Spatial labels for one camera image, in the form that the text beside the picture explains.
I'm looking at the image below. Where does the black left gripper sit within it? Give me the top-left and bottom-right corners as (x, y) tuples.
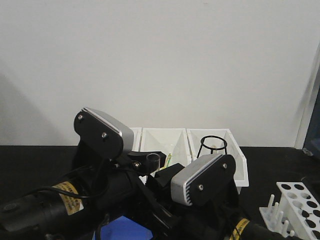
(72, 140), (184, 240)

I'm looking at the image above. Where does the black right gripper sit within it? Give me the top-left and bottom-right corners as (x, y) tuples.
(175, 181), (243, 240)

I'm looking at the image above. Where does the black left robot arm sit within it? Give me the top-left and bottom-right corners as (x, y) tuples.
(0, 140), (184, 240)

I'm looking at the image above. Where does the black wire tripod stand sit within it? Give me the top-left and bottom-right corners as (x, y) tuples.
(196, 135), (228, 158)

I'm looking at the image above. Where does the white test tube rack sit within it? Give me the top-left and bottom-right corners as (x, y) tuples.
(259, 182), (320, 240)

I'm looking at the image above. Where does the right white storage bin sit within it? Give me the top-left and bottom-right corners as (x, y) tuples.
(186, 128), (250, 196)

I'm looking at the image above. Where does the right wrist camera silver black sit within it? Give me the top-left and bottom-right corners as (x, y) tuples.
(170, 154), (236, 207)

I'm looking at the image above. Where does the middle white storage bin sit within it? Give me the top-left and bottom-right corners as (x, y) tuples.
(138, 127), (193, 185)

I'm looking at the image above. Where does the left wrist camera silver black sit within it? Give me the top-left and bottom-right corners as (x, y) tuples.
(74, 107), (134, 159)

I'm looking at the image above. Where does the left white storage bin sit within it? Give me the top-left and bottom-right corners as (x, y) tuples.
(130, 127), (143, 152)

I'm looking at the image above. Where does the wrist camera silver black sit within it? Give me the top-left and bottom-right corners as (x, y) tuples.
(170, 154), (236, 207)
(74, 107), (134, 159)

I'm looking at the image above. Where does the blue plastic tray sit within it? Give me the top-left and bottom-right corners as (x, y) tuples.
(100, 216), (153, 240)

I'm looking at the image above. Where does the white storage bin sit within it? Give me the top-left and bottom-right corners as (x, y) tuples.
(138, 127), (193, 185)
(186, 128), (250, 196)
(130, 127), (143, 152)

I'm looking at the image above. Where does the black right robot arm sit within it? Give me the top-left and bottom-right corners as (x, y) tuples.
(170, 179), (284, 240)

